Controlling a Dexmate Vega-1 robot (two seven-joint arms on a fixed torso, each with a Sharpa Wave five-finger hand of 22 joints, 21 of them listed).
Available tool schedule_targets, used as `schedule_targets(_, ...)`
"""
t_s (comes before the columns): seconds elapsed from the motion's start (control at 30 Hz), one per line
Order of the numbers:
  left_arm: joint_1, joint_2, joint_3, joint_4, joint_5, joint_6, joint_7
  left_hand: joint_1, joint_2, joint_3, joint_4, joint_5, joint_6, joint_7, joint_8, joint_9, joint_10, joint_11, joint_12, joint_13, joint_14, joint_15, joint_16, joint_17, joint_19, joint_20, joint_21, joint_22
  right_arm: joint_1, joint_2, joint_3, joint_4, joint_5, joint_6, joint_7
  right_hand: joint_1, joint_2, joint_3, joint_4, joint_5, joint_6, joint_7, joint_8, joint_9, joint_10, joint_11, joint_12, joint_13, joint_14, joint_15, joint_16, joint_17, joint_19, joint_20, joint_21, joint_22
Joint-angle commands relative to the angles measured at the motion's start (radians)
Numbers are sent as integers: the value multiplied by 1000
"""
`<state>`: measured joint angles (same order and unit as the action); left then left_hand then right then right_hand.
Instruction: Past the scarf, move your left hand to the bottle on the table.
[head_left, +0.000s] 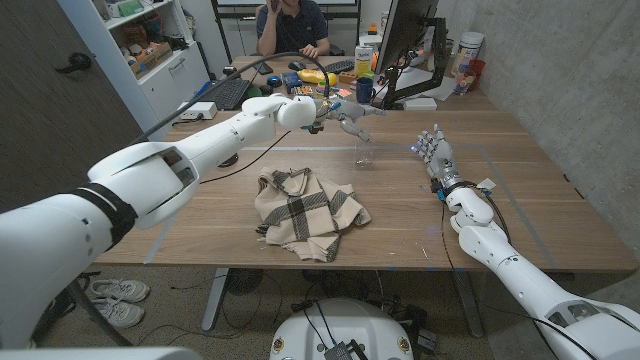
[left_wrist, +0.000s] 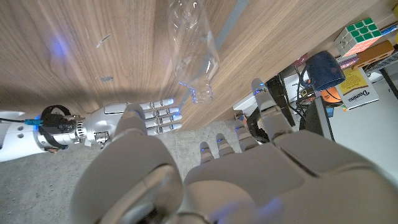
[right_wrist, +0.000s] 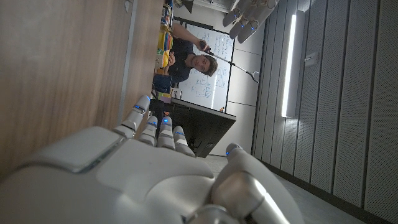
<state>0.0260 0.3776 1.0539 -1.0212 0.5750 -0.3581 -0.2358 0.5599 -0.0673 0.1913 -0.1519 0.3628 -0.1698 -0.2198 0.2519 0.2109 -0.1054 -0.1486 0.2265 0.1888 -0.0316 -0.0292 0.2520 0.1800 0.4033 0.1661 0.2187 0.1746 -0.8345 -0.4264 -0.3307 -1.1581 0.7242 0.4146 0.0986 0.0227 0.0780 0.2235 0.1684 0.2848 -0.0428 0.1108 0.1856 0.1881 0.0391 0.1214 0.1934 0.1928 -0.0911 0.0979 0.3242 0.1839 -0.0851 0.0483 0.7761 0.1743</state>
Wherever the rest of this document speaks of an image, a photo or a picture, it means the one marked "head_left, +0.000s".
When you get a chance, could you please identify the white power box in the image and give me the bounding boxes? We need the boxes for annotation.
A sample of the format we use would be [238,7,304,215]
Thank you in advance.
[176,101,219,121]

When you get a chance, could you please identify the flat white box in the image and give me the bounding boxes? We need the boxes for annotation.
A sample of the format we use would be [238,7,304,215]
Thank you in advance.
[402,97,439,112]

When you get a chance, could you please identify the white paper sheet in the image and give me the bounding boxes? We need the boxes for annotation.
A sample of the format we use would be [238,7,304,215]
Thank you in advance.
[398,63,457,103]

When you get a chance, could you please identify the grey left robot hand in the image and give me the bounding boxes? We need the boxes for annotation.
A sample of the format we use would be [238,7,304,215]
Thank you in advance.
[305,97,388,144]

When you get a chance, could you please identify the yellow mustard bottle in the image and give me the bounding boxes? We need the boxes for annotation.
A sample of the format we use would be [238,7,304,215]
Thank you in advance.
[297,68,338,86]

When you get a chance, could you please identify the black computer monitor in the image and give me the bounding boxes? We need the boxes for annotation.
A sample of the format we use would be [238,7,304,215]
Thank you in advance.
[374,0,441,76]

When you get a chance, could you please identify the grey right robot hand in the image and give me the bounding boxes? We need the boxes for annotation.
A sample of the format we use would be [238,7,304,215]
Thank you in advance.
[410,124,466,195]

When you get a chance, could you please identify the black laptop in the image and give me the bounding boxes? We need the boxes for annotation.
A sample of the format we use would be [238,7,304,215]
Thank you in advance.
[191,59,261,112]

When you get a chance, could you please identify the cardboard box of toys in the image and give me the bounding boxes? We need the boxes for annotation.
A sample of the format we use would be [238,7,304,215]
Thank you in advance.
[127,41,174,81]

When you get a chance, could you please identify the beige plaid scarf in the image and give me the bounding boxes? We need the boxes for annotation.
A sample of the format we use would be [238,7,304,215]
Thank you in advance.
[254,166,373,264]

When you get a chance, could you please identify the green box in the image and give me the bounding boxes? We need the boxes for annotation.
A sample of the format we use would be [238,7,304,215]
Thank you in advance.
[116,0,147,19]

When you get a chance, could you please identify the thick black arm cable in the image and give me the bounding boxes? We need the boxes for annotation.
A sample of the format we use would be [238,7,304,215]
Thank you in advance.
[467,180,513,245]
[128,51,332,147]

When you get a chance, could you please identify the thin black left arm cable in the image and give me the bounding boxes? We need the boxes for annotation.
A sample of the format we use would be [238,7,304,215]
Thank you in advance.
[198,129,293,186]

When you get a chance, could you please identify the white carton box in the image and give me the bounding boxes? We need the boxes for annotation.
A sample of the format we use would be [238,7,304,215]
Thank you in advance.
[353,45,374,78]

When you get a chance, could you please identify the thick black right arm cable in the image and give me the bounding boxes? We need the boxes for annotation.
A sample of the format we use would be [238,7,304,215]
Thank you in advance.
[467,180,513,245]

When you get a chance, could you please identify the dark blue mug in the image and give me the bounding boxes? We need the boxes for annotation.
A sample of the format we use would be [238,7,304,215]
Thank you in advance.
[354,76,376,105]

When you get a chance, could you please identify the white shelf cabinet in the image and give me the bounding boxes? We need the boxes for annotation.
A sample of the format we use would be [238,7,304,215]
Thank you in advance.
[56,0,212,149]

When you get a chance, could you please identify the white grey sneaker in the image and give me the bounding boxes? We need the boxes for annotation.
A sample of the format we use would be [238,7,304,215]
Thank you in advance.
[89,278,151,304]
[88,298,147,330]

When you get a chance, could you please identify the black floor fan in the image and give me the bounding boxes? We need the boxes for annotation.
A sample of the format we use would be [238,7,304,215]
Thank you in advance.
[224,268,265,297]

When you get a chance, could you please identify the white wipes canister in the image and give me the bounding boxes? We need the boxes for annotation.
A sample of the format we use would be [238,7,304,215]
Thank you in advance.
[450,31,486,78]

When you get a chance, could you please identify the grey table leg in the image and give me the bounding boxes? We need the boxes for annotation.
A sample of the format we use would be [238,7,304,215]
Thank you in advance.
[200,267,230,333]
[451,269,486,340]

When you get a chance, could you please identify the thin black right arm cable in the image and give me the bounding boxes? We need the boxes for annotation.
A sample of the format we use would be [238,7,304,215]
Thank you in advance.
[439,199,599,360]

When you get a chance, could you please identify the person in dark polo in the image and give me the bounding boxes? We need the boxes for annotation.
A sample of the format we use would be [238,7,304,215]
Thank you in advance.
[255,0,332,60]

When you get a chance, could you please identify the clear plastic bottle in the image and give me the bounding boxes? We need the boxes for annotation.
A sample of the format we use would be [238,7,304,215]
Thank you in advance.
[355,137,375,169]

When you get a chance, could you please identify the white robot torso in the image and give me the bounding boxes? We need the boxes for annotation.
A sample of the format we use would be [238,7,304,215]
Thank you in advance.
[269,298,416,360]

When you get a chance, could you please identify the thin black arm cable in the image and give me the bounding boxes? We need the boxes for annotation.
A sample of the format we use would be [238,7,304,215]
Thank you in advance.
[439,199,599,360]
[198,129,293,186]

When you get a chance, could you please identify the red cup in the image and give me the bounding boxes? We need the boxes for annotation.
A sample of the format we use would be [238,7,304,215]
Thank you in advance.
[466,58,487,92]

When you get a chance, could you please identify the dark blue box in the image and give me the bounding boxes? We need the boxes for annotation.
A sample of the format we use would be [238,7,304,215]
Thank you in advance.
[280,71,304,95]

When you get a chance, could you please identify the black keyboard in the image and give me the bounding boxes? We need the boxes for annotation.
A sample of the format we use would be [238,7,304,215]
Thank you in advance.
[321,58,357,76]

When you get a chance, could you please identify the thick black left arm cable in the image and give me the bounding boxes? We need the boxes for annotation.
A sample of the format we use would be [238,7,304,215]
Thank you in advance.
[128,51,332,147]

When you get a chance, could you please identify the black door handle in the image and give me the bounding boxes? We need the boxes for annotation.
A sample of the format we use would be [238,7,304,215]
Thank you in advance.
[53,51,93,75]

